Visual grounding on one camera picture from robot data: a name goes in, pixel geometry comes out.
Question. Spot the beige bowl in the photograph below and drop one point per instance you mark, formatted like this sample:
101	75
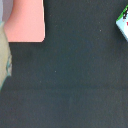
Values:
5	56

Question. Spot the light blue carton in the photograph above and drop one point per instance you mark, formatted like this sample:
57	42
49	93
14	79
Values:
122	23

